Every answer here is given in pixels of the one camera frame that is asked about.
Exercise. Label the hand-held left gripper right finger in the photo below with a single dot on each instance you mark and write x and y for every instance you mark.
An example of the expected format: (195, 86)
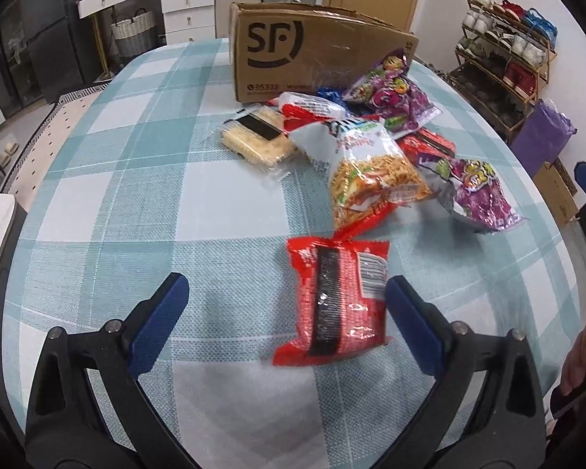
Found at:
(410, 322)

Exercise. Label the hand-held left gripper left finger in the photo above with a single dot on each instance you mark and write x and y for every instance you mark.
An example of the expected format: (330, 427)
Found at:
(158, 322)

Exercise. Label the red noodle packet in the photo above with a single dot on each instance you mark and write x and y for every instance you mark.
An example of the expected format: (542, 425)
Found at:
(356, 322)

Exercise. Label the purple candy packet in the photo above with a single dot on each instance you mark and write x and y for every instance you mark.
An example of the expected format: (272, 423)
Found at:
(478, 195)
(395, 97)

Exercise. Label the white orange noodle snack packet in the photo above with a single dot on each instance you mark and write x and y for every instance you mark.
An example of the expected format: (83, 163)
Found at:
(371, 176)

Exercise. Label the dark red snack packet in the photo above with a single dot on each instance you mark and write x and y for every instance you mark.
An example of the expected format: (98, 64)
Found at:
(429, 144)

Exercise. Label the clear cracker packet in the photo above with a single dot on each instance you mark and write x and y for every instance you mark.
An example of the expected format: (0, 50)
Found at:
(254, 139)

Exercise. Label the red white snack packet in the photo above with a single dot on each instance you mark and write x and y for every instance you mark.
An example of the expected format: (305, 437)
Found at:
(307, 107)

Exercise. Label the brown cardboard box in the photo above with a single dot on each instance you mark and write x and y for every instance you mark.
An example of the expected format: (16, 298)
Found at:
(322, 49)

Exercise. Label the person's right hand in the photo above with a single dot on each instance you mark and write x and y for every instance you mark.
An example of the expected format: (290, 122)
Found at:
(583, 351)

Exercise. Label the small brown carton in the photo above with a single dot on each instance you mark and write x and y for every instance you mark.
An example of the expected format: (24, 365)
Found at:
(559, 195)

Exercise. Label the purple bag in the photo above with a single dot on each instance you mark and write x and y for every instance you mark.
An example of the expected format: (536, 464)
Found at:
(542, 137)

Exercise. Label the wooden shoe rack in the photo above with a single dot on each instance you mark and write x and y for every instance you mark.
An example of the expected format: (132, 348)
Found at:
(517, 119)

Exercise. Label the teal checked tablecloth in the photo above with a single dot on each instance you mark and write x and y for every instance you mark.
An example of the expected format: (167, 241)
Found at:
(127, 205)

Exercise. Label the dotted beige rug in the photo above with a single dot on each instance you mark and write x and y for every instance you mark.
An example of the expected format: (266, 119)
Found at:
(44, 127)

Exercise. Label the blue snack packet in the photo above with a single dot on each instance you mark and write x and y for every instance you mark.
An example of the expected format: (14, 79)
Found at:
(329, 94)

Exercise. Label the woven laundry basket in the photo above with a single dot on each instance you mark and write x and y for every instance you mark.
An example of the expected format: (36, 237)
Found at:
(134, 34)

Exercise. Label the black fridge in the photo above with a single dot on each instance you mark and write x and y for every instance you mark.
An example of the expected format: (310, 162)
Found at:
(58, 49)

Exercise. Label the dark glass cabinet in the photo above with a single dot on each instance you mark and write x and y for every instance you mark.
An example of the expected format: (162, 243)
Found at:
(5, 68)

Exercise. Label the white drawer cabinet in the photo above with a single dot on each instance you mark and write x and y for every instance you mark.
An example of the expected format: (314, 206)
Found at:
(188, 10)

